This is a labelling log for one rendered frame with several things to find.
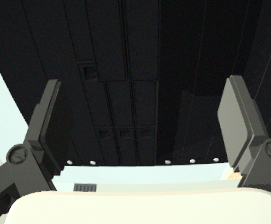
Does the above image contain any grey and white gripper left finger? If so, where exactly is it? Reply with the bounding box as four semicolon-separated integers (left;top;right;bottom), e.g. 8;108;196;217
0;79;74;217

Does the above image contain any black open-frame rack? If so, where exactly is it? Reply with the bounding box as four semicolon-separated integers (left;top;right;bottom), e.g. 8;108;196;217
0;0;271;167

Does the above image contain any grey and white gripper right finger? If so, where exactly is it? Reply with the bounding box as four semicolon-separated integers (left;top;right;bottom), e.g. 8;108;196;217
218;75;271;192

